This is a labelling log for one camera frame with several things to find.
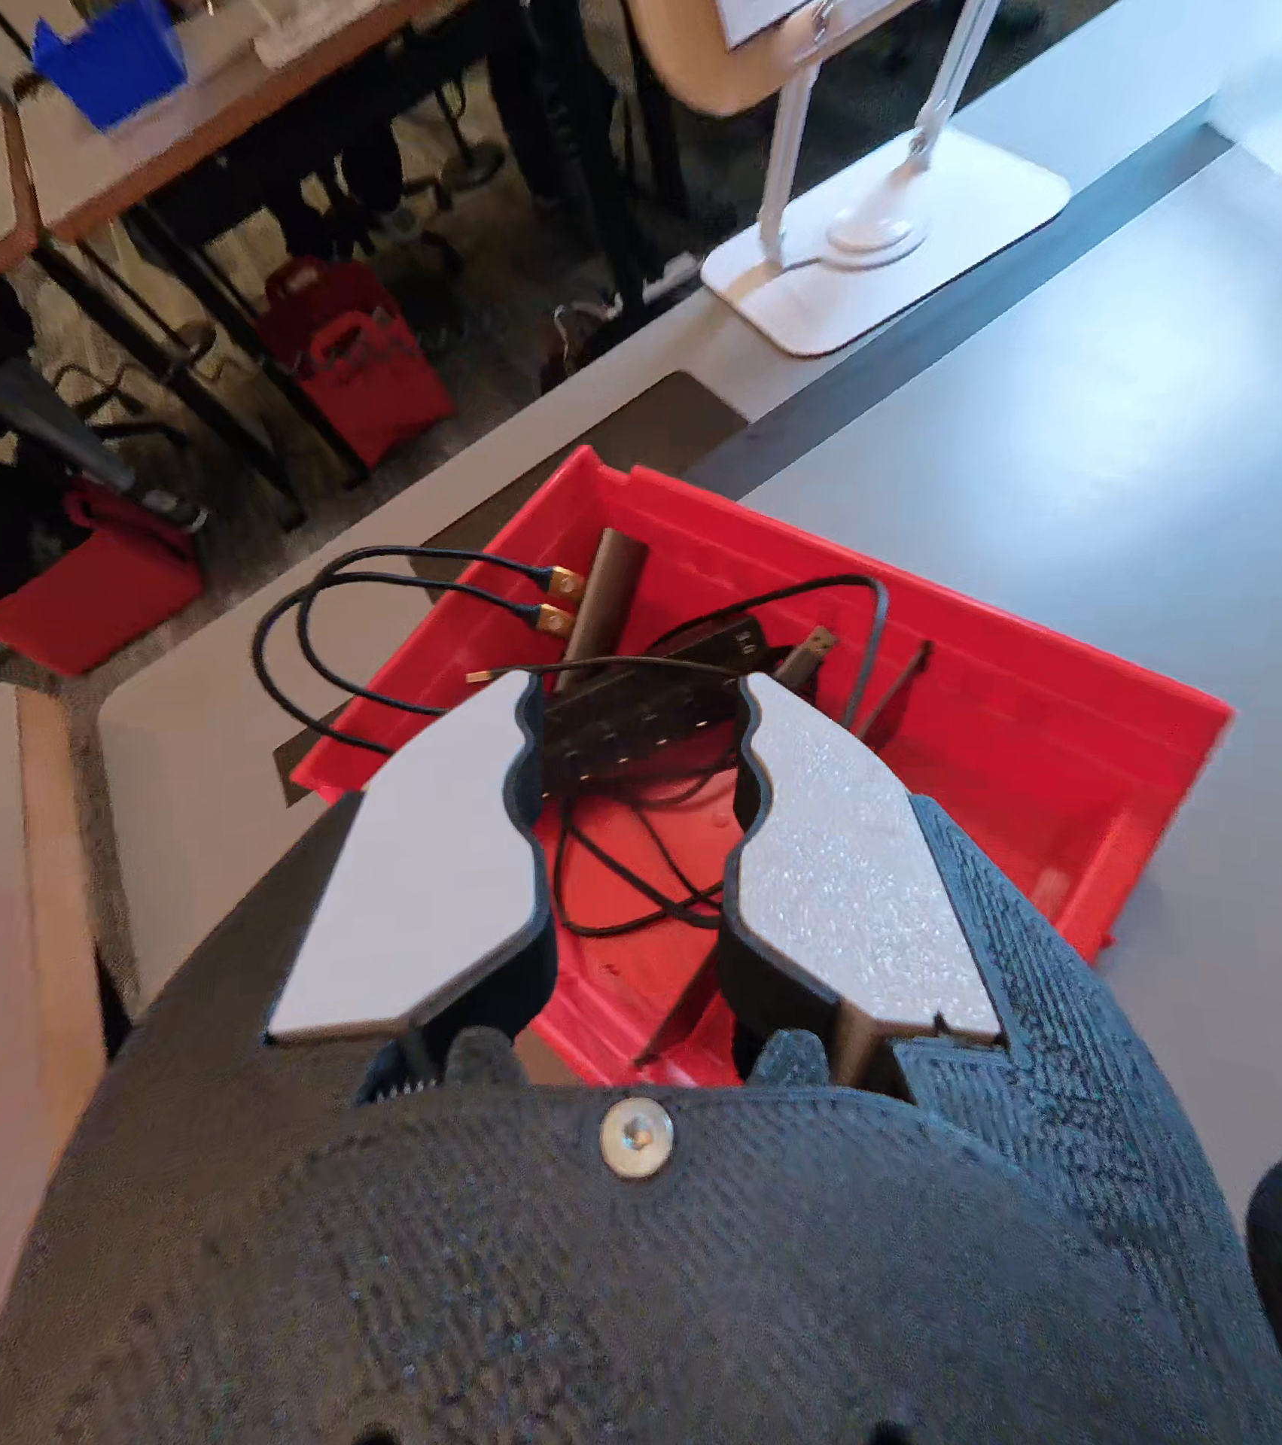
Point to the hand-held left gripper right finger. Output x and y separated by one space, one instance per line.
854 881

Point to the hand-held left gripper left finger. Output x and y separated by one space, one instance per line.
415 881

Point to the red plastic bin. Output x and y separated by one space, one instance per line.
990 768

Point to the black USB hub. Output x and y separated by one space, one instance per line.
641 723

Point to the grey slim USB hub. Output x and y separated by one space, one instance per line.
606 598

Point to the red tote bag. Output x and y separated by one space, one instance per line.
87 610
368 395

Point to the wood-edged office table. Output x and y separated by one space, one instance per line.
200 124

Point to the instruction sheet on stand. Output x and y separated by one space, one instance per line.
686 68

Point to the blue bin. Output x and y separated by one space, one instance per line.
110 68

